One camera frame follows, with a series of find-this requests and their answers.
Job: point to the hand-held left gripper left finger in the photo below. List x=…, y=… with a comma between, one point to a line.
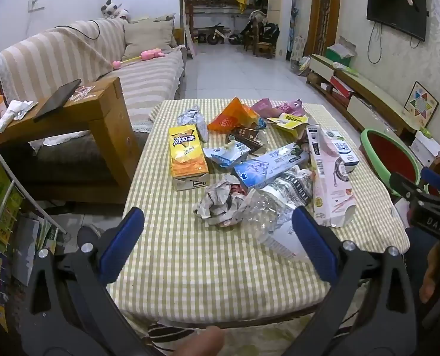
x=121, y=244

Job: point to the dark chocolate wrapper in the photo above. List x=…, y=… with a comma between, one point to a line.
x=246, y=133

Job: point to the striped beige sofa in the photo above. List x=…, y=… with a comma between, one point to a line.
x=57, y=52

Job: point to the clear plastic bottle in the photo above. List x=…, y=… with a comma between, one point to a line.
x=268, y=207

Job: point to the pink snack bag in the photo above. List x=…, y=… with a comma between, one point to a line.
x=264, y=105

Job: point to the large red bin green rim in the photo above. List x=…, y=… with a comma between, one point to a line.
x=386, y=155

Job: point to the white standing air conditioner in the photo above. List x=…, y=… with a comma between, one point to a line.
x=279, y=15

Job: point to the wooden stool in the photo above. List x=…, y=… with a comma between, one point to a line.
x=262, y=49

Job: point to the person's left hand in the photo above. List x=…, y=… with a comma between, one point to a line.
x=201, y=343

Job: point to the green open box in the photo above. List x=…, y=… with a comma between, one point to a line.
x=338, y=59

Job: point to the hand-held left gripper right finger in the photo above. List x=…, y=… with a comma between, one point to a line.
x=314, y=244

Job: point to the red flat box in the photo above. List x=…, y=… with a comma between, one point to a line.
x=340, y=87

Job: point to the long pink box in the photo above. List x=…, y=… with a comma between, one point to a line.
x=331, y=189

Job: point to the wooden side table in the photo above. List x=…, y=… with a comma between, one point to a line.
x=101, y=118

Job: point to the silver patterned foil bag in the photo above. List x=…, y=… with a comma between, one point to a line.
x=294, y=187

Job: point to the white plush toy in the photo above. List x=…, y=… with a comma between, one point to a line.
x=114, y=11

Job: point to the white balance bike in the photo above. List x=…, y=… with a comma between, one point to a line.
x=220, y=35

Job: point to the black tablet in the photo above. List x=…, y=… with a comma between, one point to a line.
x=57, y=100

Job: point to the yellow drink carton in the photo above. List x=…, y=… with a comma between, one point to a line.
x=186, y=152

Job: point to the long television cabinet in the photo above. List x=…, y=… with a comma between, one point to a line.
x=375, y=92

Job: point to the black television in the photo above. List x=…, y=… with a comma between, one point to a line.
x=394, y=7

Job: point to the white cardboard box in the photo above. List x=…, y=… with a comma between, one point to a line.
x=425, y=146

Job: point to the pink white foam mats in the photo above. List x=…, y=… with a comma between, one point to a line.
x=190, y=44

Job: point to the blue toothpaste box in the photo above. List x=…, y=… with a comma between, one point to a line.
x=264, y=167

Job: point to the beige pillow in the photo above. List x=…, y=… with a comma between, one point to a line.
x=149, y=37

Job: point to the crumpled silver wrapper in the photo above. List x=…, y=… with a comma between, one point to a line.
x=192, y=118

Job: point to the yellow wrapper black print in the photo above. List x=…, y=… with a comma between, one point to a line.
x=288, y=120

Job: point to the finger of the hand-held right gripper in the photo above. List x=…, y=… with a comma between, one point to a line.
x=435, y=180
x=403, y=187

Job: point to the orange snack bag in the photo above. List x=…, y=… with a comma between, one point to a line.
x=231, y=117

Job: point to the newspaper ball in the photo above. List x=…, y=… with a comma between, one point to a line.
x=220, y=200

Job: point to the green plastic packet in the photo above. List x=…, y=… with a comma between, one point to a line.
x=348, y=69

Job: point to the yellow checkered tablecloth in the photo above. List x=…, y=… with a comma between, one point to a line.
x=205, y=267

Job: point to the pink toy wand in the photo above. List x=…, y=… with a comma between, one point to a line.
x=151, y=54

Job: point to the white crumpled packet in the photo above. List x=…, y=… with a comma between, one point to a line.
x=12, y=113

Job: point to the star checkers board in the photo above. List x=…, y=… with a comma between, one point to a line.
x=420, y=104

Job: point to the white milk carton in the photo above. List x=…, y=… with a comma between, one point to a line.
x=344, y=150

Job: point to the pink printed paper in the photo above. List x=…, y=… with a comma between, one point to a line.
x=82, y=92

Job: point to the crushed blue white carton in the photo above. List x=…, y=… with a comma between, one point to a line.
x=223, y=154

